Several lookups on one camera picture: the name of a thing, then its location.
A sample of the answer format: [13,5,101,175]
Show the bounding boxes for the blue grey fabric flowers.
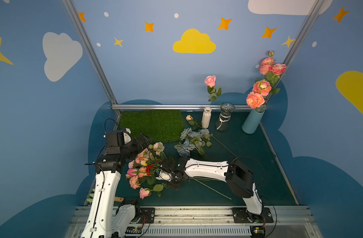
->
[174,128,213,158]

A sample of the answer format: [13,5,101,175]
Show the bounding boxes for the peach rosebud stem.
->
[186,115,236,157]

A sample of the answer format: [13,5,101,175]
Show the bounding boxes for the single pink rose stem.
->
[204,75,222,105]

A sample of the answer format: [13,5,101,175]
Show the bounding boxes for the two-bloom coral rose stem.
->
[246,79,272,113]

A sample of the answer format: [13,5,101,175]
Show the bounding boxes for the coral pink rose stem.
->
[260,63,287,98]

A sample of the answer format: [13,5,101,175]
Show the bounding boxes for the pink rose spray stem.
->
[259,51,278,85]

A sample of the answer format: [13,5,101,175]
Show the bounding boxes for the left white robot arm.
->
[80,130,151,238]

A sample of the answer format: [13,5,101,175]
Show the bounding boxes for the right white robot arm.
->
[156,157,264,216]

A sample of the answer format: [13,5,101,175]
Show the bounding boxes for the white ribbed ceramic vase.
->
[201,107,212,129]

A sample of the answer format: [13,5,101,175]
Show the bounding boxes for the clear glass vase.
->
[215,103,236,131]

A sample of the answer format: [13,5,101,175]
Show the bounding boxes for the teal cylinder vase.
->
[242,107,265,134]

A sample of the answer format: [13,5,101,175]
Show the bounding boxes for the pink flower bouquet pile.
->
[125,142,232,200]

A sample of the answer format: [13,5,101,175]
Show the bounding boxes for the red flower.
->
[145,164,154,176]

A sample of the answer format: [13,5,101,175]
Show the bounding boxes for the green artificial grass mat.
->
[120,110,184,143]

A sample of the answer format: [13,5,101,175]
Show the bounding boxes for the green toy garden fork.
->
[86,187,126,204]

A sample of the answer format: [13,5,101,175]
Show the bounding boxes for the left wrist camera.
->
[123,128,132,145]

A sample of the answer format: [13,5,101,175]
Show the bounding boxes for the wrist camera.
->
[123,128,132,145]
[155,170,173,182]

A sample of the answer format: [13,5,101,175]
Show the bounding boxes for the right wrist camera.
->
[155,170,173,182]

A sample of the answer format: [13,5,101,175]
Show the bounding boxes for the horizontal aluminium frame bar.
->
[111,104,267,111]

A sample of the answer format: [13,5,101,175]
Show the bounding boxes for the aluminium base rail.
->
[65,205,322,238]

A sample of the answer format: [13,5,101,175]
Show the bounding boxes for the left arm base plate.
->
[132,207,155,224]

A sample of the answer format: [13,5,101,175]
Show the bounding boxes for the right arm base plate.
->
[232,206,274,224]

